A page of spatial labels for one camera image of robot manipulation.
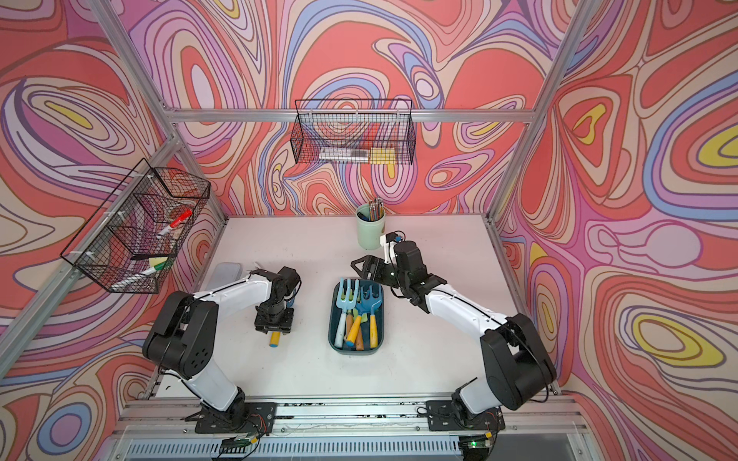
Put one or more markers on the teal hand tool wooden handle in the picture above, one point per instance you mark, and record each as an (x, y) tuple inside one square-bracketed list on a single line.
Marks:
[(354, 337)]

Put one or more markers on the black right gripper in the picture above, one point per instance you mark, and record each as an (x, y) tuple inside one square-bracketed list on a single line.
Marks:
[(371, 268)]

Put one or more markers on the pens in cup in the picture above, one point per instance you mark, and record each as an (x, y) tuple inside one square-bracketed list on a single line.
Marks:
[(372, 211)]

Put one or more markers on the aluminium front rail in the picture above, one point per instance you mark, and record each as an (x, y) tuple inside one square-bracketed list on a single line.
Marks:
[(354, 428)]

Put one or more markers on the teal storage box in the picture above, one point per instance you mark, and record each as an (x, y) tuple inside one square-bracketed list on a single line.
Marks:
[(334, 317)]

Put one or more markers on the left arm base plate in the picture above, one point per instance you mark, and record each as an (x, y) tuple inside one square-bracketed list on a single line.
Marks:
[(258, 418)]

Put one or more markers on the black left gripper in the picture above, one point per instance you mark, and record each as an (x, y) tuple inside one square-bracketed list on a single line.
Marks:
[(286, 326)]

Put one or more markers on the yellow item in basket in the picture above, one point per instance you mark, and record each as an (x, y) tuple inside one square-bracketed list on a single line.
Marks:
[(382, 155)]

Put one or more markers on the grey flat case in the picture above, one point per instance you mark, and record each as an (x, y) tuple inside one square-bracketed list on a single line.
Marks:
[(226, 276)]

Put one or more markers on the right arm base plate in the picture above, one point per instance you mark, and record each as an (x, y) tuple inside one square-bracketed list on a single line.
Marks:
[(451, 416)]

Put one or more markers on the black wire side basket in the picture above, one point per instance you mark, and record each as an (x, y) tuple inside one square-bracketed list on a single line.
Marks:
[(122, 235)]

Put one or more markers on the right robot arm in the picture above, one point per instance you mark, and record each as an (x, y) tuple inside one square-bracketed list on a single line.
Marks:
[(516, 364)]

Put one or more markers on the green capped marker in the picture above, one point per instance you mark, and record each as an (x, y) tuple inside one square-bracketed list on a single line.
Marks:
[(156, 264)]

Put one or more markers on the mint green pen cup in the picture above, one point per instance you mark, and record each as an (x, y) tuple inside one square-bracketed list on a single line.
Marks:
[(370, 228)]

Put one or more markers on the clear box in basket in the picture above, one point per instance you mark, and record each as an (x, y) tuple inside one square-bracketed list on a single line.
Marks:
[(344, 155)]

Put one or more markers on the red capped marker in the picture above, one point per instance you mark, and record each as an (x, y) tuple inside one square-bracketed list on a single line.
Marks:
[(182, 219)]

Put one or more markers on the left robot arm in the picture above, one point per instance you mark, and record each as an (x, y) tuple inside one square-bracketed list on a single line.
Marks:
[(182, 338)]

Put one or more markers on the light blue rake pale handle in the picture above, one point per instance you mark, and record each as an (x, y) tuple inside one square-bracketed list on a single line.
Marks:
[(346, 299)]

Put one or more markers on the green circuit board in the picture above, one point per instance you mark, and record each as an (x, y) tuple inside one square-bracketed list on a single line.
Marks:
[(238, 444)]

